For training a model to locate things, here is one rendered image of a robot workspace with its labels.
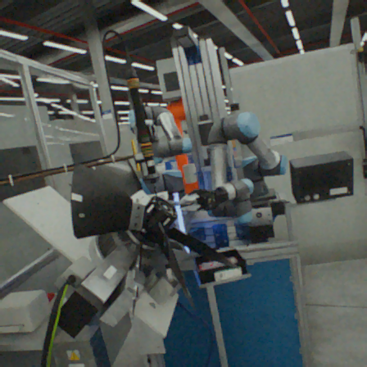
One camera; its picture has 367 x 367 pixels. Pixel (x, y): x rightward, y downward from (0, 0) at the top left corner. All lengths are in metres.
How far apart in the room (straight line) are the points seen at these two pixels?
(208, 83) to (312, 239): 1.88
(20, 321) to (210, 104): 1.53
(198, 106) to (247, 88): 1.01
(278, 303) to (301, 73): 2.03
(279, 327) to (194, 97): 1.44
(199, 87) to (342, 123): 1.51
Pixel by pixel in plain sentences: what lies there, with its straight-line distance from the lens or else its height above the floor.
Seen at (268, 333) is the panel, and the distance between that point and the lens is 1.82.
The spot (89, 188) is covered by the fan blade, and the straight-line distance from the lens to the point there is 0.90.
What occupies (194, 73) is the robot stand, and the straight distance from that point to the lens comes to 2.03.
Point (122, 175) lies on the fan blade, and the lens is 1.19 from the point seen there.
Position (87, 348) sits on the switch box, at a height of 0.81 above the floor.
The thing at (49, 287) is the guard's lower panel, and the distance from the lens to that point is 1.75.
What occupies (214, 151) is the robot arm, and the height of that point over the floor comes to 1.36.
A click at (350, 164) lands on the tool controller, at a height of 1.20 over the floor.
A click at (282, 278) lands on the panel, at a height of 0.67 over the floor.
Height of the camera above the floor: 1.44
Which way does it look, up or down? 8 degrees down
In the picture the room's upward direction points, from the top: 11 degrees counter-clockwise
